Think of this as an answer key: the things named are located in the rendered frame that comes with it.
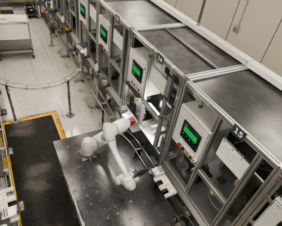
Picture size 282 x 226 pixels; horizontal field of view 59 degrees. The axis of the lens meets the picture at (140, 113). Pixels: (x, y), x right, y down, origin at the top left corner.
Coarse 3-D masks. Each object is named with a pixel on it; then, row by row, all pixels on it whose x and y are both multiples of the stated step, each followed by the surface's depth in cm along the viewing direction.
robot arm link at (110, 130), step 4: (104, 124) 253; (108, 124) 252; (112, 124) 256; (104, 128) 251; (108, 128) 251; (112, 128) 253; (116, 128) 255; (104, 132) 252; (108, 132) 251; (112, 132) 253; (116, 132) 256; (104, 136) 255; (108, 136) 252; (112, 136) 253; (108, 140) 254
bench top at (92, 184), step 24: (72, 144) 324; (120, 144) 335; (72, 168) 297; (96, 168) 301; (72, 192) 273; (96, 192) 277; (120, 192) 281; (144, 192) 285; (168, 192) 288; (96, 216) 257; (120, 216) 260; (144, 216) 263; (168, 216) 266
